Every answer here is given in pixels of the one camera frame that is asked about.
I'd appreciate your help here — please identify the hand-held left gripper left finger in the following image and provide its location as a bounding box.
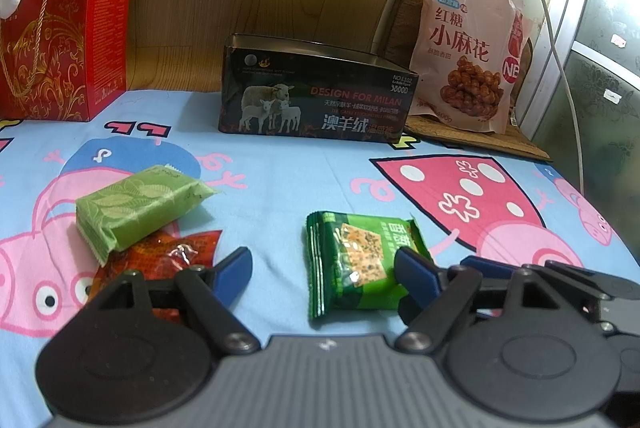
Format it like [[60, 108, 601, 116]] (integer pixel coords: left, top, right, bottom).
[[94, 246, 262, 355]]

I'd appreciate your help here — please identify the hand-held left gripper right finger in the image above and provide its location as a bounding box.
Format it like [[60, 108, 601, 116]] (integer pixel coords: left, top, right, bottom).
[[394, 247, 564, 354]]

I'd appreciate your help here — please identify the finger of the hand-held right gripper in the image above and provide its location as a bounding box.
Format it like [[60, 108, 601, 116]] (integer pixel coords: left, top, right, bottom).
[[561, 299, 619, 337], [460, 256, 640, 305]]

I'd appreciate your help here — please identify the dark green cracker packet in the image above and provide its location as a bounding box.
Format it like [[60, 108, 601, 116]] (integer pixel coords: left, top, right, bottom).
[[305, 210, 434, 321]]

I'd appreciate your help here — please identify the black tin box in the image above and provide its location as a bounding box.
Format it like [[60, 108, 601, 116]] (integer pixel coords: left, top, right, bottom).
[[218, 33, 419, 144]]

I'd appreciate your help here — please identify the red orange snack packet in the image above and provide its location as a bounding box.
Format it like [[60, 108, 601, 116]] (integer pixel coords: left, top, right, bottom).
[[90, 230, 224, 309]]

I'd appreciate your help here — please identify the printed blanket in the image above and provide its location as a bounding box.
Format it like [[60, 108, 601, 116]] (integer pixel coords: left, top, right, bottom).
[[0, 90, 640, 428]]

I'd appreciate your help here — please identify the light green snack packet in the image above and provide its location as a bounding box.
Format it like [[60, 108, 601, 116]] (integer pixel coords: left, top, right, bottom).
[[75, 164, 221, 267]]

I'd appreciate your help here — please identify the pink snack bag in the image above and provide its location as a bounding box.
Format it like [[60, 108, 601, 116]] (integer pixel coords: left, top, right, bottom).
[[409, 0, 531, 134]]

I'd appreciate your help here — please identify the red gift box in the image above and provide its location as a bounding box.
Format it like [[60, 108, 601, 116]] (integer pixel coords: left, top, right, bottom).
[[0, 0, 136, 123]]

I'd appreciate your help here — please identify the white cable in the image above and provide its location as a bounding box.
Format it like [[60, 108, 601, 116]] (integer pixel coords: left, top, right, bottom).
[[514, 0, 587, 197]]

